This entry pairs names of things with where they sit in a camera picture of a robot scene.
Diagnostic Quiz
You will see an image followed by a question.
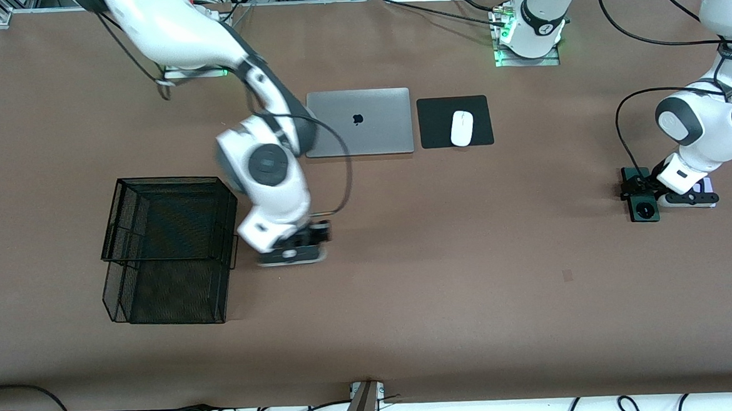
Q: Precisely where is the dark green smartphone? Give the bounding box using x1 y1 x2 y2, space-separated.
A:
621 165 661 225

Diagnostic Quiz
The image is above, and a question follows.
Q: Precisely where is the lilac flip phone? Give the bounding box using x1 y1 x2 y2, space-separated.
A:
690 176 717 210

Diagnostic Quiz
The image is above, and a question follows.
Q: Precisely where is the grey closed laptop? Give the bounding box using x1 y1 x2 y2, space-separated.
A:
302 87 415 159

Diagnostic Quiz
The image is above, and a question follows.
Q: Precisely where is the black mesh two-tier tray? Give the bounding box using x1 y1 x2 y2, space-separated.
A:
96 172 245 331

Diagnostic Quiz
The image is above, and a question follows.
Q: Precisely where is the black mouse pad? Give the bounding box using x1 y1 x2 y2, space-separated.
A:
416 94 495 150

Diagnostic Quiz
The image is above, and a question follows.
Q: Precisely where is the white computer mouse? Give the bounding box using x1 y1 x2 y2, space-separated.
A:
449 109 475 148

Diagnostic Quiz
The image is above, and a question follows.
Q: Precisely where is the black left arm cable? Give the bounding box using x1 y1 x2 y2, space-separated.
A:
596 0 732 178

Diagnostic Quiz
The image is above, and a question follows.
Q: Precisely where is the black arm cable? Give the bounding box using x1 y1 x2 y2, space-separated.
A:
96 0 356 230
596 0 732 178

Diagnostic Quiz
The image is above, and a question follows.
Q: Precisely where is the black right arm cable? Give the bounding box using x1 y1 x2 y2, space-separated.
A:
96 0 356 230

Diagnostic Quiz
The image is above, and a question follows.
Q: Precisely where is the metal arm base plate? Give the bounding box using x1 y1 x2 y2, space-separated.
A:
491 4 561 69
163 63 231 80

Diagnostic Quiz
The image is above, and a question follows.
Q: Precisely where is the black cable on table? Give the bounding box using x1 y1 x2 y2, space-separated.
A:
382 0 507 35

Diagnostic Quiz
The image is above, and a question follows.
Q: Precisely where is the thick black cable loop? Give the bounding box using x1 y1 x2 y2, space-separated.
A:
0 381 70 411

